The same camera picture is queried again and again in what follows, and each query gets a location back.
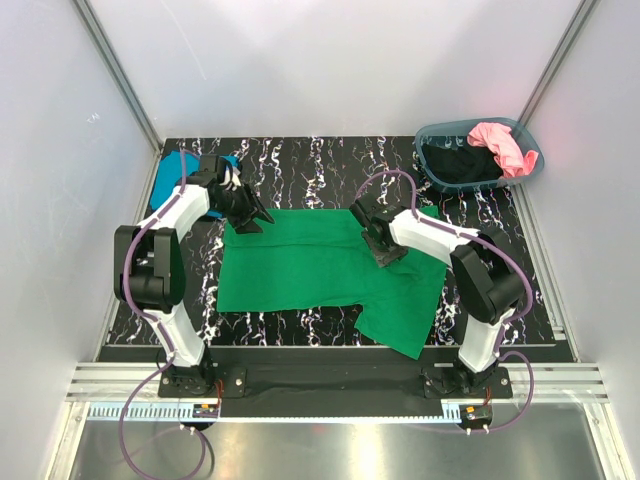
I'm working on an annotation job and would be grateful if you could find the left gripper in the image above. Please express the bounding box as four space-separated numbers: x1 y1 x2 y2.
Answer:
212 183 273 234

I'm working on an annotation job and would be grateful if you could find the green t-shirt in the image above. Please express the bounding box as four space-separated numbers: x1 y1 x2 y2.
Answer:
216 209 447 359

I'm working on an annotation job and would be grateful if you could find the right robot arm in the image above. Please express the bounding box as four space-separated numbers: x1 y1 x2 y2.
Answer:
349 194 530 398

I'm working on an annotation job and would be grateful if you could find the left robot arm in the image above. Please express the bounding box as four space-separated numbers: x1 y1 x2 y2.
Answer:
114 151 274 397

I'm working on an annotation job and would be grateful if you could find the folded blue t-shirt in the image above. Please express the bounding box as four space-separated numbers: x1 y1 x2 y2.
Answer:
148 151 241 220

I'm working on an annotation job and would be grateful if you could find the black t-shirt in basket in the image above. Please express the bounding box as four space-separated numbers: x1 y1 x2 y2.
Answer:
422 143 503 184

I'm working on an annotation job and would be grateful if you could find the blue plastic basket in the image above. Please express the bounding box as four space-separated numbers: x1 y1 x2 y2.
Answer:
415 117 544 193

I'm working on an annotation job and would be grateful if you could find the pink t-shirt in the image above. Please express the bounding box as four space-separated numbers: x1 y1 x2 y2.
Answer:
467 122 539 179

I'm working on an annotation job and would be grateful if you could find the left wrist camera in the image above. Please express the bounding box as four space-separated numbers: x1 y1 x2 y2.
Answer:
218 156 241 190

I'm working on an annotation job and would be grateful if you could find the slotted cable duct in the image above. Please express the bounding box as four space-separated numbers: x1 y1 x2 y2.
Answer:
88 399 461 424

